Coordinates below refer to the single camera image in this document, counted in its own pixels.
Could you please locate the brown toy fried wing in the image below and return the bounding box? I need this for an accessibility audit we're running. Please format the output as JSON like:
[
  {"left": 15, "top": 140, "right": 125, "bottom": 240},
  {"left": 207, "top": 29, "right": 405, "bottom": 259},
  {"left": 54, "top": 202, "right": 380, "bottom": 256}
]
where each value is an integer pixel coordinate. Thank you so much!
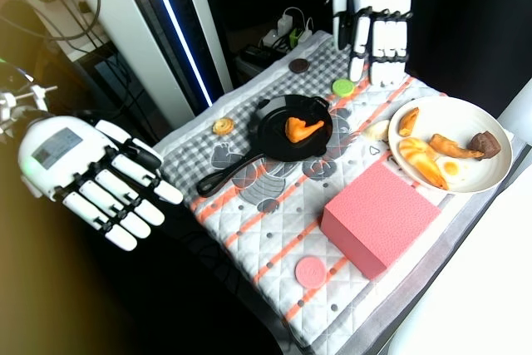
[{"left": 428, "top": 133, "right": 485, "bottom": 160}]

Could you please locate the white pillar with blue light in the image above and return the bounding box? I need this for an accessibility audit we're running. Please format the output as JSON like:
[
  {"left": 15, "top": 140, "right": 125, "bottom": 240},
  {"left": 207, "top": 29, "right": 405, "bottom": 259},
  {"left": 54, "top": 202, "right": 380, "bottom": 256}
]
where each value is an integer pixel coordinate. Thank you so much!
[{"left": 57, "top": 0, "right": 234, "bottom": 130}]

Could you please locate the green round disc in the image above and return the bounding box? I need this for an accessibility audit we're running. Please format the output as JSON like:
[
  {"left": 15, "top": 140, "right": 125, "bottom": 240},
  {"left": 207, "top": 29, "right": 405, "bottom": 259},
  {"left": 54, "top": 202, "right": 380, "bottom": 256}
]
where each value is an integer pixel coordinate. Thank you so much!
[{"left": 331, "top": 78, "right": 356, "bottom": 97}]

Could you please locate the toy fried egg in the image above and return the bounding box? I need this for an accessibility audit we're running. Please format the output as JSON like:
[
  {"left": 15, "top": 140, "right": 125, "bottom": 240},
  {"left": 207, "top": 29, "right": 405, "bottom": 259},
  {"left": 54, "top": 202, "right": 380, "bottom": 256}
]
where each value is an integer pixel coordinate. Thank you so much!
[{"left": 431, "top": 155, "right": 469, "bottom": 184}]

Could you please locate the white round plate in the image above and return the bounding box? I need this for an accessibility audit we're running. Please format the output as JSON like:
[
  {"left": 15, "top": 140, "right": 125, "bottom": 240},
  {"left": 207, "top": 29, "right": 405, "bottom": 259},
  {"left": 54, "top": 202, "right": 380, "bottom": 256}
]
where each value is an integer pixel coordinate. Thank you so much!
[{"left": 387, "top": 96, "right": 514, "bottom": 195}]

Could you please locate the dark brown toy meat piece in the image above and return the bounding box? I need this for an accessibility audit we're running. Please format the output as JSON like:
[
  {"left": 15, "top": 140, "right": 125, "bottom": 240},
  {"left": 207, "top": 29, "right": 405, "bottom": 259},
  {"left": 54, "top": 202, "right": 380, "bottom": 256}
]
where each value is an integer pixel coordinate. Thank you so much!
[{"left": 467, "top": 131, "right": 502, "bottom": 160}]

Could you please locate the orange toy chicken leg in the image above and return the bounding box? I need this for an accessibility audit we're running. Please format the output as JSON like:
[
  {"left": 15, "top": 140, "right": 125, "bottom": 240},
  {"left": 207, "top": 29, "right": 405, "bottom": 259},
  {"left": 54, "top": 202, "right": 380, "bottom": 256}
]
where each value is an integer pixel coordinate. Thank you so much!
[{"left": 284, "top": 116, "right": 325, "bottom": 145}]

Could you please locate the black power adapter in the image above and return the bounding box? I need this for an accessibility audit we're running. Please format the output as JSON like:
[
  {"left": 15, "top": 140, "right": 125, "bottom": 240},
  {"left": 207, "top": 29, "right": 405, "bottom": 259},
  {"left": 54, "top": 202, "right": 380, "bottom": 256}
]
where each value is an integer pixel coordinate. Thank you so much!
[{"left": 240, "top": 44, "right": 275, "bottom": 66}]

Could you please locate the white power strip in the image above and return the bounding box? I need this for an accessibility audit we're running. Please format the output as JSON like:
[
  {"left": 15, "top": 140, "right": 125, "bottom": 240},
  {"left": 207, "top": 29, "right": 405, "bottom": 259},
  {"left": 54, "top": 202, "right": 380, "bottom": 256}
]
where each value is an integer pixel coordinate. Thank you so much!
[{"left": 261, "top": 28, "right": 313, "bottom": 51}]

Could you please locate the grey table cloth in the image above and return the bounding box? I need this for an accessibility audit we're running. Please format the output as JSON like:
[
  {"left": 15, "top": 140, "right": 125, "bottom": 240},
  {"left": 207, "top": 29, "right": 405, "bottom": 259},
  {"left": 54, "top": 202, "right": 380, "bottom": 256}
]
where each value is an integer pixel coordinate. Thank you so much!
[{"left": 265, "top": 130, "right": 525, "bottom": 355}]

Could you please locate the pink round disc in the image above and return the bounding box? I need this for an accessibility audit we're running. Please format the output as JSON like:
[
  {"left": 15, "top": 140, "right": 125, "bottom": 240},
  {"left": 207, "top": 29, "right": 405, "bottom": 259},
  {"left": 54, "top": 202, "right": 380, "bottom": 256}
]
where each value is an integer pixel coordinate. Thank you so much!
[{"left": 294, "top": 256, "right": 328, "bottom": 289}]

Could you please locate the white toy dumpling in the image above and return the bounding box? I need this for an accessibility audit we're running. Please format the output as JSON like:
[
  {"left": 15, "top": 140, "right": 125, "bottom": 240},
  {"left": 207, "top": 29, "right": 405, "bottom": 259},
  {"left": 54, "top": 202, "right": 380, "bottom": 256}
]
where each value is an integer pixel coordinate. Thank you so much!
[{"left": 364, "top": 119, "right": 392, "bottom": 142}]

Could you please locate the orange striped toy shrimp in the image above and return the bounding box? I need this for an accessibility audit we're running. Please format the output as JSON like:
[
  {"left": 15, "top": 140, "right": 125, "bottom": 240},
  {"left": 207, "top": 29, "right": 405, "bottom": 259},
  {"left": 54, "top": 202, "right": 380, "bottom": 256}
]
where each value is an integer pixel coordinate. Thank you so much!
[{"left": 398, "top": 136, "right": 450, "bottom": 190}]

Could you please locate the yellow swirl toy cookie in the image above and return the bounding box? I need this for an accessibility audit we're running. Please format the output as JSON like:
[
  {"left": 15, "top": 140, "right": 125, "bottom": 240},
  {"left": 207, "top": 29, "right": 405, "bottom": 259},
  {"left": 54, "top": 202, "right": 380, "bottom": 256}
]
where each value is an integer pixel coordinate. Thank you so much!
[{"left": 212, "top": 116, "right": 236, "bottom": 136}]

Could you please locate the white charger plug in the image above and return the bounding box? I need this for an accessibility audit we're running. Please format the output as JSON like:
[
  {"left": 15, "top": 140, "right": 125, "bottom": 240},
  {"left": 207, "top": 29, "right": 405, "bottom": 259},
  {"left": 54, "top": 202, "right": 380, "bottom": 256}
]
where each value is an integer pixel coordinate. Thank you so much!
[{"left": 277, "top": 13, "right": 294, "bottom": 36}]

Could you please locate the black frying pan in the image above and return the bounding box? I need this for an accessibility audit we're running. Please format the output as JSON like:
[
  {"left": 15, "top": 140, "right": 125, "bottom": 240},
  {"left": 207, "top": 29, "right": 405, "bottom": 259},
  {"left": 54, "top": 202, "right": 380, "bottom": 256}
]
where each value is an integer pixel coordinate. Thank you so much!
[{"left": 196, "top": 94, "right": 335, "bottom": 199}]

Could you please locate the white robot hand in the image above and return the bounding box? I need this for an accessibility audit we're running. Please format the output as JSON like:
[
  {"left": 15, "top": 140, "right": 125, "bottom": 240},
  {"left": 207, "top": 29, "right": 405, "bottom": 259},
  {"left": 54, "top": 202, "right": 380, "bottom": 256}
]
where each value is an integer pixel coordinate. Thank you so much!
[
  {"left": 331, "top": 0, "right": 413, "bottom": 88},
  {"left": 16, "top": 116, "right": 184, "bottom": 252}
]

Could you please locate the grey quilt with bear print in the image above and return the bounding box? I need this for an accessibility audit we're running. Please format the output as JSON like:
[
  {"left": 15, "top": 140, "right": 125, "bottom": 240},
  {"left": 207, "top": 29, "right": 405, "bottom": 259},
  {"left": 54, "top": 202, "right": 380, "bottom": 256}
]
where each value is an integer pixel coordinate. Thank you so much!
[{"left": 152, "top": 29, "right": 519, "bottom": 348}]

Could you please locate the pink foam block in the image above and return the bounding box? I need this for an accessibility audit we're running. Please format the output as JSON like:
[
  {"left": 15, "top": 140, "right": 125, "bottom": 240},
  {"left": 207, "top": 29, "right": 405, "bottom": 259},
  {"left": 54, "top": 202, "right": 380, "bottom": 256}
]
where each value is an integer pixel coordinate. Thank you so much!
[{"left": 319, "top": 160, "right": 441, "bottom": 280}]

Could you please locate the orange toy fried dumpling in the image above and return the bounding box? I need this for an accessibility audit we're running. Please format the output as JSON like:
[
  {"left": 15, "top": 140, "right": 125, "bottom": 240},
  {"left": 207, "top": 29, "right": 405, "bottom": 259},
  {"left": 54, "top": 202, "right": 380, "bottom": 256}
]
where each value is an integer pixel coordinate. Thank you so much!
[{"left": 397, "top": 106, "right": 421, "bottom": 138}]

